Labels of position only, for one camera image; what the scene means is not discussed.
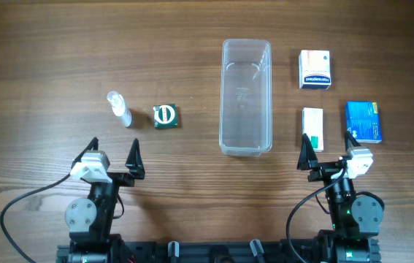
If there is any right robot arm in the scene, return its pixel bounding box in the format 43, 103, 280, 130
294, 133, 385, 262

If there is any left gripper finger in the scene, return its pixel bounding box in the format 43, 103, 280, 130
125, 138, 145, 172
72, 137, 99, 167

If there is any black cable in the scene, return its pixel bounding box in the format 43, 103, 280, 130
0, 172, 72, 263
285, 166, 348, 263

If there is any left black cable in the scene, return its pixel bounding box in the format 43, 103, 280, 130
0, 172, 72, 263

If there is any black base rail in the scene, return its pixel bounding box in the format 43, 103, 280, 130
55, 239, 380, 263

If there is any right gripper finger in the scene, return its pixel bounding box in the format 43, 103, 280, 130
345, 131, 360, 150
297, 134, 318, 170

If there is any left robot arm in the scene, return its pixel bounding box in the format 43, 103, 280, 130
56, 138, 145, 263

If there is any green Zam-Buk tin box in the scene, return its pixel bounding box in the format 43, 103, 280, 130
153, 104, 178, 129

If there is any clear plastic container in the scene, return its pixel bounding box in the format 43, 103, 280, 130
219, 39, 272, 157

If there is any white bottle clear cap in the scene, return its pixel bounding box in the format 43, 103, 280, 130
107, 91, 132, 128

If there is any white Hansaplast plaster box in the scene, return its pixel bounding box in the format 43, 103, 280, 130
299, 50, 331, 90

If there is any white green medicine box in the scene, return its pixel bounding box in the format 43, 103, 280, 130
302, 107, 324, 152

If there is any blue lozenges box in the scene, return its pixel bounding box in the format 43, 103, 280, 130
345, 101, 383, 143

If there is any right black cable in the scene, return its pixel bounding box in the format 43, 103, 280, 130
285, 166, 348, 263

